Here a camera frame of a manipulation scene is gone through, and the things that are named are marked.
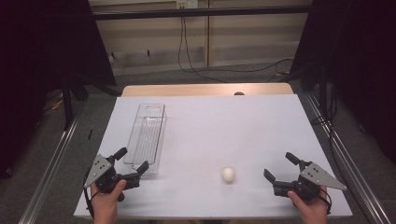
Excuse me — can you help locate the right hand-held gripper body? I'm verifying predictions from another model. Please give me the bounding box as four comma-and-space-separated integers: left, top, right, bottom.
272, 160, 348, 202

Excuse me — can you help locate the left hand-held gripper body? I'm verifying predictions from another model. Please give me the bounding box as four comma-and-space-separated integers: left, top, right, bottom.
83, 154, 141, 203

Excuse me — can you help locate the white egg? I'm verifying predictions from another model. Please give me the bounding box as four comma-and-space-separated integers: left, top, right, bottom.
221, 167, 235, 183

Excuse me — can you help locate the person's left hand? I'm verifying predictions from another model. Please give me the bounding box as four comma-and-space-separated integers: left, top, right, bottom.
90, 179, 128, 224

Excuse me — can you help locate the person's right hand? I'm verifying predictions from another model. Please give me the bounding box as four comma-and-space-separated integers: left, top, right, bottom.
286, 185, 330, 224

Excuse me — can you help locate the clear plastic container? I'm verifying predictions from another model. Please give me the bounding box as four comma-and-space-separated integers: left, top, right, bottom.
122, 103, 168, 176

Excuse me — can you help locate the white table mat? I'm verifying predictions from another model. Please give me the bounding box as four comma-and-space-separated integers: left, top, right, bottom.
73, 93, 354, 219

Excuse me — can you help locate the black metal stand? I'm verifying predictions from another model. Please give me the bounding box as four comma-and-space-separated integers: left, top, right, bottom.
318, 65, 332, 119
61, 77, 75, 131

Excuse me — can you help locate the black curtain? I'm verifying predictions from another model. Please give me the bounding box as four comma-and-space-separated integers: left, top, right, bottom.
290, 0, 396, 166
0, 0, 118, 180

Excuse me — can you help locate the black horizontal bar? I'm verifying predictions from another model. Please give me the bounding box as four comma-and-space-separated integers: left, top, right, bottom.
92, 5, 313, 21

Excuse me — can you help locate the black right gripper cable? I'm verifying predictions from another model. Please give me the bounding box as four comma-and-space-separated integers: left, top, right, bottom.
319, 188, 333, 217

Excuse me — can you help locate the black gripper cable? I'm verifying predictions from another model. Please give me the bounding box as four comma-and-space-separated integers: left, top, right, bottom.
319, 188, 333, 217
82, 174, 101, 219

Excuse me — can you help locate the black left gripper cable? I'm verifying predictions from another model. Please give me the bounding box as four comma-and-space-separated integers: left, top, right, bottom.
82, 174, 101, 219

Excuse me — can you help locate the aluminium floor rail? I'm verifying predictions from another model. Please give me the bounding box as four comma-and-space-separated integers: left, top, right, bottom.
304, 92, 393, 224
17, 113, 82, 224

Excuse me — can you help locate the black cable beside rail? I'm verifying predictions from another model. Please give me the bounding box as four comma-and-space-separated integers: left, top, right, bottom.
310, 83, 347, 185

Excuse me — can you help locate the yellow cable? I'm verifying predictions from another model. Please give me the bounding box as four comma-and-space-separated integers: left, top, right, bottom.
46, 89, 64, 112

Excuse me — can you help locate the black floor cable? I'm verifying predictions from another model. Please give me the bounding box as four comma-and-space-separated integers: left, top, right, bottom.
177, 17, 295, 75
181, 17, 230, 85

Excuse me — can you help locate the white wall socket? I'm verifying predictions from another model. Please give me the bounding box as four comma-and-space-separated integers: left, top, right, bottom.
176, 0, 200, 10

